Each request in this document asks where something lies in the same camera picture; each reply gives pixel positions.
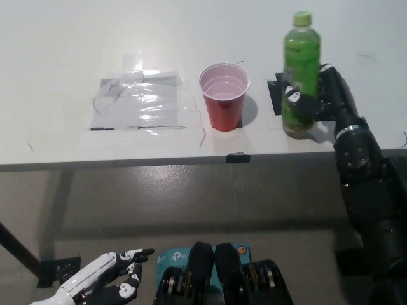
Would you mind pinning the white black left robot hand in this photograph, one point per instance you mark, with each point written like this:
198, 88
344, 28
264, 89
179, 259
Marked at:
98, 274

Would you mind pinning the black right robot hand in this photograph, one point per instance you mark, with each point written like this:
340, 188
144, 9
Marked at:
337, 92

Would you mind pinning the green plastic drink bottle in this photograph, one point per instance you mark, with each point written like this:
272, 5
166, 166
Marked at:
300, 60

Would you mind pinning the red plastic cup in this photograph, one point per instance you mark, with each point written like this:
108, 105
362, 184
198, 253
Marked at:
224, 105

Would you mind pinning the black tape square marker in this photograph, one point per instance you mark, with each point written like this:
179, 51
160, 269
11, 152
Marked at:
276, 98

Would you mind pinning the teal tp-link cardboard box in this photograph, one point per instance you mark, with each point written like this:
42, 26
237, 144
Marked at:
173, 259

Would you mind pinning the black slanted table leg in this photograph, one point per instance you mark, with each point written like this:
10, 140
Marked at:
19, 246

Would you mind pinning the grey sheet under clear tape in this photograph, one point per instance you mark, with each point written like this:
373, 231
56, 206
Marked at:
140, 105

